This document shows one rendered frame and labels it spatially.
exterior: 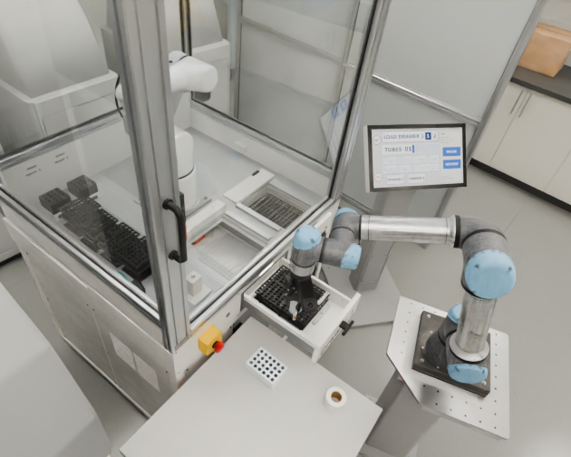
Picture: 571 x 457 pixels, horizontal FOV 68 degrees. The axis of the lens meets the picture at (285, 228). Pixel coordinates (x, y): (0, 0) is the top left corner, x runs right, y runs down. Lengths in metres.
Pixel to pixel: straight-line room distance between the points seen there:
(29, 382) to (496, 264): 0.99
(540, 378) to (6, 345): 2.77
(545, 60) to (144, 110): 3.73
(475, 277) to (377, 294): 1.69
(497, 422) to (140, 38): 1.57
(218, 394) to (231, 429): 0.12
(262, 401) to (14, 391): 1.01
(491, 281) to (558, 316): 2.22
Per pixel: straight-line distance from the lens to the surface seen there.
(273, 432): 1.50
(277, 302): 1.57
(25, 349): 0.64
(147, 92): 0.81
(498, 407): 1.79
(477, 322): 1.35
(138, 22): 0.76
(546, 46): 4.21
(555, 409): 2.94
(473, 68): 2.72
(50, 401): 0.68
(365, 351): 2.61
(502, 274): 1.19
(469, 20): 2.69
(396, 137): 2.10
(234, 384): 1.56
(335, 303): 1.69
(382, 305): 2.79
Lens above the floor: 2.16
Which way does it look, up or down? 43 degrees down
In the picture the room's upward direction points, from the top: 9 degrees clockwise
